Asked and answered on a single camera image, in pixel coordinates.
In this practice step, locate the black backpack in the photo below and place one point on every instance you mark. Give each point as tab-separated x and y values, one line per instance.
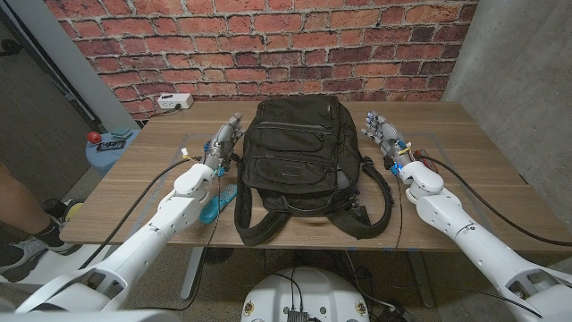
299	152

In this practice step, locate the black handheld device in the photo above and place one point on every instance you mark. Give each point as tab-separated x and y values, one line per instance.
110	145

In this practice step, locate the person's bare leg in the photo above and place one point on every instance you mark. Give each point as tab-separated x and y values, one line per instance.
20	201

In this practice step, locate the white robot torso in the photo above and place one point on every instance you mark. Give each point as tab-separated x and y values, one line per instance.
304	295

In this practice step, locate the red ball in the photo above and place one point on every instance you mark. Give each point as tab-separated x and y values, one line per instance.
93	137

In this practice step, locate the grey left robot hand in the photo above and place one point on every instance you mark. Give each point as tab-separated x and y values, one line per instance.
220	145

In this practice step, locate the white power strip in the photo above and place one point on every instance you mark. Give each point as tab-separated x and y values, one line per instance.
174	101

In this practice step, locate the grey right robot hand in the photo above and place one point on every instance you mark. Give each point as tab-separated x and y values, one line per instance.
389	134

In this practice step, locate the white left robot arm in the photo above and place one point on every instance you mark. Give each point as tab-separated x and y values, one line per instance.
152	228

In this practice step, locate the grey table leg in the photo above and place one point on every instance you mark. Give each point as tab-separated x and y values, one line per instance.
192	273
421	277

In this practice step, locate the yellow and black object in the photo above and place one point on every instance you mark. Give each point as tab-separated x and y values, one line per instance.
74	209

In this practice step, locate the black floor fan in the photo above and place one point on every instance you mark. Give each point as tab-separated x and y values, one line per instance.
218	255

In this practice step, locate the blue round stool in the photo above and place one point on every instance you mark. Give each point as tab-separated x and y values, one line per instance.
105	160

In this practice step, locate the grey sneaker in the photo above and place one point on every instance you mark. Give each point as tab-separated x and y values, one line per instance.
22	257

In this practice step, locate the white robot body rim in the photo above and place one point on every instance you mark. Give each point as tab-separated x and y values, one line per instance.
89	316

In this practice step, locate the printed brick backdrop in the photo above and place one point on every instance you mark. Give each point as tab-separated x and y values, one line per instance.
268	44

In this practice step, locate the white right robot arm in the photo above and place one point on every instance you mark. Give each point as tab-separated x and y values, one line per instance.
473	237

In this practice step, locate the teal small box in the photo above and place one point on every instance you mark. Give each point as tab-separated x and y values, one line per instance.
121	132

